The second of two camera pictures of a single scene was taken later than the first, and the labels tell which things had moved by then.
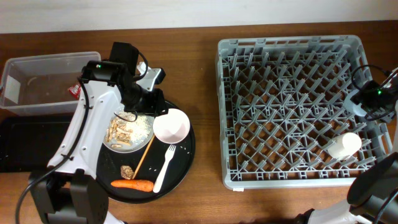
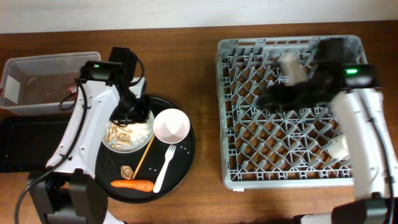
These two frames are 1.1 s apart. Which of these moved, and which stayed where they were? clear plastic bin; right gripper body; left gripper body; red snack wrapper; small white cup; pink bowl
Moved: right gripper body; left gripper body
Stayed: clear plastic bin; red snack wrapper; small white cup; pink bowl
